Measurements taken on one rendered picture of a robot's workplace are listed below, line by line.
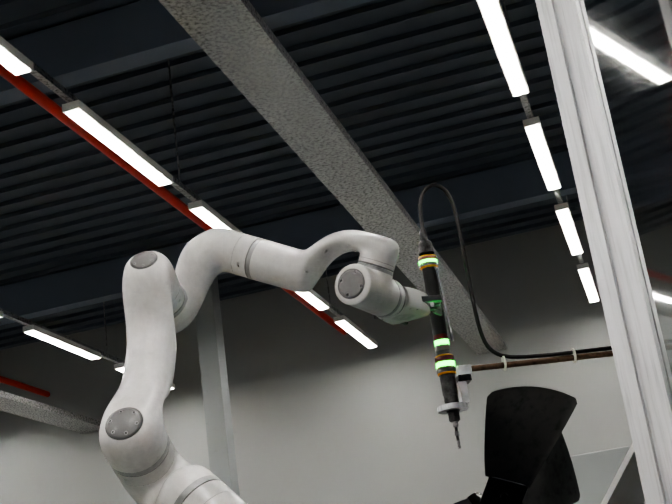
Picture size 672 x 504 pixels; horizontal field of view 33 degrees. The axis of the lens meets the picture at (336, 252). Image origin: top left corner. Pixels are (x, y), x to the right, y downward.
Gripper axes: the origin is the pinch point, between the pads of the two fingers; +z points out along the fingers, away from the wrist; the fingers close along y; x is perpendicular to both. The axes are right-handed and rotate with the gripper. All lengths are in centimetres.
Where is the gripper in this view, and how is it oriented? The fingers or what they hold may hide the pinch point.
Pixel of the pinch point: (420, 312)
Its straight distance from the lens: 253.3
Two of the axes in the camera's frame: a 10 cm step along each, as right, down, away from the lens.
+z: 5.0, 2.3, 8.4
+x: -1.3, -9.3, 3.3
